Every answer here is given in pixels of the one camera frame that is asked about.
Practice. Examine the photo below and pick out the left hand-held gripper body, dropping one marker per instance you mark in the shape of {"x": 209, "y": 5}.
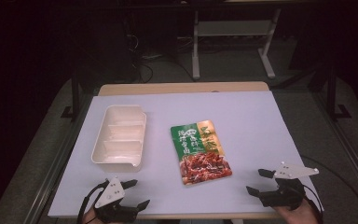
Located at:
{"x": 110, "y": 193}

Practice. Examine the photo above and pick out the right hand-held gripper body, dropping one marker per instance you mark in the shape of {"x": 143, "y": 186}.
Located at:
{"x": 287, "y": 194}

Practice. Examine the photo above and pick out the cream divided plastic tray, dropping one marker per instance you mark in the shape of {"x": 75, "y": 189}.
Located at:
{"x": 121, "y": 140}

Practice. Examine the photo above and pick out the green and red snack packet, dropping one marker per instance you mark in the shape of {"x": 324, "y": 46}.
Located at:
{"x": 199, "y": 152}

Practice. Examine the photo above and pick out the person's right hand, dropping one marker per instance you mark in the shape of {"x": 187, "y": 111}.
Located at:
{"x": 301, "y": 216}

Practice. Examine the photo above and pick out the person's left hand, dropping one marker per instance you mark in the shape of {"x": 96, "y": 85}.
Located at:
{"x": 90, "y": 218}

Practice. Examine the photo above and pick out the white table mat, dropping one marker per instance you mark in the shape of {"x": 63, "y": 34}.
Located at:
{"x": 248, "y": 130}

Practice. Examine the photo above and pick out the black metal stand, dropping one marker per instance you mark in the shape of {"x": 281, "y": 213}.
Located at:
{"x": 332, "y": 93}
{"x": 75, "y": 93}

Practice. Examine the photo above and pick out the aluminium frame rail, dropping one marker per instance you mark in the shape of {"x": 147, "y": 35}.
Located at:
{"x": 348, "y": 149}
{"x": 56, "y": 161}

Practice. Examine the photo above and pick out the white metal table frame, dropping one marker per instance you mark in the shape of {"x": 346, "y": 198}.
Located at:
{"x": 234, "y": 28}

